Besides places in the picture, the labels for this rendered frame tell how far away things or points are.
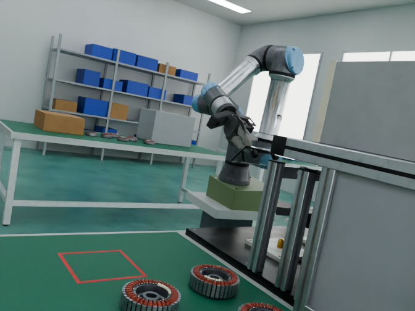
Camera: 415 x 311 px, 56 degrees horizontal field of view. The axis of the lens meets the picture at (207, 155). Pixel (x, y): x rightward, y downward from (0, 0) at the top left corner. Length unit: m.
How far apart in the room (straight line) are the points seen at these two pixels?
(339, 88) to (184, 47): 7.70
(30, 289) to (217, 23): 8.53
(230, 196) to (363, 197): 1.00
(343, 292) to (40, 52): 7.05
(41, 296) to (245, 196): 1.12
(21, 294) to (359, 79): 0.83
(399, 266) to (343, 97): 0.41
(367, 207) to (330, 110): 0.30
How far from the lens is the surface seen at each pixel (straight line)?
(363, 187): 0.81
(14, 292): 0.84
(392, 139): 0.91
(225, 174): 1.82
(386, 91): 0.93
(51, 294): 0.83
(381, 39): 6.96
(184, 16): 8.67
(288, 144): 0.92
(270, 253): 1.16
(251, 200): 1.78
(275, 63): 1.73
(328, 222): 0.86
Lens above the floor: 1.13
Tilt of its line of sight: 6 degrees down
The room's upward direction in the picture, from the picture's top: 11 degrees clockwise
